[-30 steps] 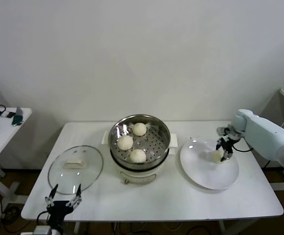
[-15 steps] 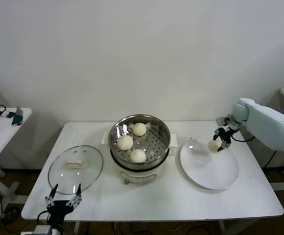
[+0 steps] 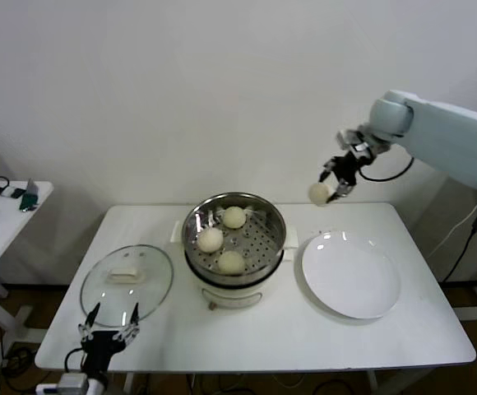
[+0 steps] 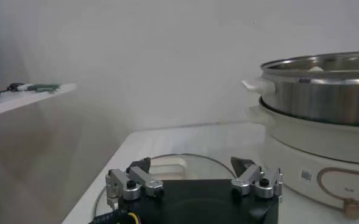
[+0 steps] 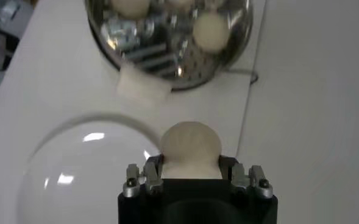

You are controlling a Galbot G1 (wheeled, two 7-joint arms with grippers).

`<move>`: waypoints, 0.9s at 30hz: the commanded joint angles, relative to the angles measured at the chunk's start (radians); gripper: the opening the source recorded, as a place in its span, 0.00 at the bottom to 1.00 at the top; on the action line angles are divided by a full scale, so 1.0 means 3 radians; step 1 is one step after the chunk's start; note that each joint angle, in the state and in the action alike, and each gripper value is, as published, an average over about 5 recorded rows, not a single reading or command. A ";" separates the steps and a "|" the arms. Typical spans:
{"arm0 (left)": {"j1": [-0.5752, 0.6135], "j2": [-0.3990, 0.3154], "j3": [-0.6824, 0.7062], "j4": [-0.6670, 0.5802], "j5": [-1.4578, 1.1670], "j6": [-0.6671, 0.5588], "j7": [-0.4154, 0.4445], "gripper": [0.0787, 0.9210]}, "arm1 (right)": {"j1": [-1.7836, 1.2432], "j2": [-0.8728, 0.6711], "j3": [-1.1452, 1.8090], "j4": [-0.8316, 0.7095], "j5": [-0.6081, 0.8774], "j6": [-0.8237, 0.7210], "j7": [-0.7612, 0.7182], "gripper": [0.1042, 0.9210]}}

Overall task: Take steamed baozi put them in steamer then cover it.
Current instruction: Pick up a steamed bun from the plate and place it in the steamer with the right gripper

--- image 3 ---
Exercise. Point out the white round plate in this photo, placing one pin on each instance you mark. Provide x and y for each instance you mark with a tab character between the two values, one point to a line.
349	275

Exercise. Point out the white side table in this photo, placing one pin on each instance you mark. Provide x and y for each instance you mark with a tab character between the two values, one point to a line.
8	230

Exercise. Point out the stainless steel steamer basket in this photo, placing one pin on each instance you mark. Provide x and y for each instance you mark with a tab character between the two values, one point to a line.
259	247

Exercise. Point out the small white device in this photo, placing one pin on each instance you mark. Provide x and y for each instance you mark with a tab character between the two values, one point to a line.
6	192

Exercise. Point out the green and grey tool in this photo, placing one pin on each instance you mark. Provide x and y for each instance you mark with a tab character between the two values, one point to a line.
29	199

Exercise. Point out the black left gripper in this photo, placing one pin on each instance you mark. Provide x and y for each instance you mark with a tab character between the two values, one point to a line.
100	349

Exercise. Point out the white table leg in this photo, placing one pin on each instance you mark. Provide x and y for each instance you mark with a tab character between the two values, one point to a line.
371	382
128	384

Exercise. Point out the white steamed baozi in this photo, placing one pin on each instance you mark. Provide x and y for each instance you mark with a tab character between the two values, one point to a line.
234	217
210	240
319	194
231	262

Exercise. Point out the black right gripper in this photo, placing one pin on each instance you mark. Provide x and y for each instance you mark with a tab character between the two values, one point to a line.
347	169

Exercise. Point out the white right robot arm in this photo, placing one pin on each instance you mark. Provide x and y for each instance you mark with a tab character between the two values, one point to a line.
448	136

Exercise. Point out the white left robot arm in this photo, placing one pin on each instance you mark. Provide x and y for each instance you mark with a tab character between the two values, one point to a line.
76	382

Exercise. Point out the white electric cooking pot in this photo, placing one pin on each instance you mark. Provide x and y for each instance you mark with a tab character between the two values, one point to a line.
230	294

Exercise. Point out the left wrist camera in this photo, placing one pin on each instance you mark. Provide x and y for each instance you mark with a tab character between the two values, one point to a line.
47	388

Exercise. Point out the small black device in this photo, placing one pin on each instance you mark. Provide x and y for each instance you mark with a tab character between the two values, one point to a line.
17	192

